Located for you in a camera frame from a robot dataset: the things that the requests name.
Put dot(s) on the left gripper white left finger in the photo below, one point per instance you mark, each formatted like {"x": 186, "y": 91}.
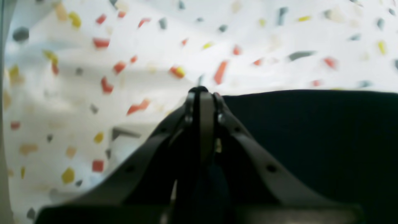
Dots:
{"x": 139, "y": 190}

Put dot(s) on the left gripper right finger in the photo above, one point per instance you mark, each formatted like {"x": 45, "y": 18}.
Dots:
{"x": 262, "y": 190}

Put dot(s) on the black t-shirt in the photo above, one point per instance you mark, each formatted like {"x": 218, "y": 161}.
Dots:
{"x": 342, "y": 144}

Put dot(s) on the terrazzo patterned tablecloth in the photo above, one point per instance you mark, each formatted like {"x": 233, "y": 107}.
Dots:
{"x": 73, "y": 68}

